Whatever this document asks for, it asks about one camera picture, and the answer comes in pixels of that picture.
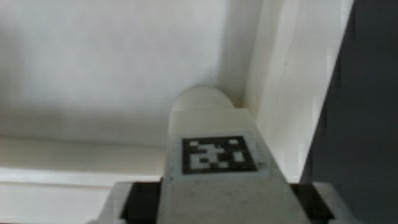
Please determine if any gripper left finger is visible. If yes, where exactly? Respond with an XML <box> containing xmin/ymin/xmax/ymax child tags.
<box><xmin>120</xmin><ymin>182</ymin><xmax>161</xmax><ymax>224</ymax></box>

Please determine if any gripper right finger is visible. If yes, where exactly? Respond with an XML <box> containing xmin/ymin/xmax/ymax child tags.
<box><xmin>289</xmin><ymin>183</ymin><xmax>333</xmax><ymax>224</ymax></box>

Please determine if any white table leg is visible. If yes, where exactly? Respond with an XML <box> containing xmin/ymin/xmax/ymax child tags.
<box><xmin>155</xmin><ymin>87</ymin><xmax>310</xmax><ymax>224</ymax></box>

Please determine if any white square tabletop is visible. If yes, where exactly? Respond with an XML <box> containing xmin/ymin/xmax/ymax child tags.
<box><xmin>0</xmin><ymin>0</ymin><xmax>267</xmax><ymax>224</ymax></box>

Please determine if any white U-shaped obstacle fence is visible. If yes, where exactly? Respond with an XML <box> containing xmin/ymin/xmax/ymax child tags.
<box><xmin>243</xmin><ymin>0</ymin><xmax>354</xmax><ymax>182</ymax></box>

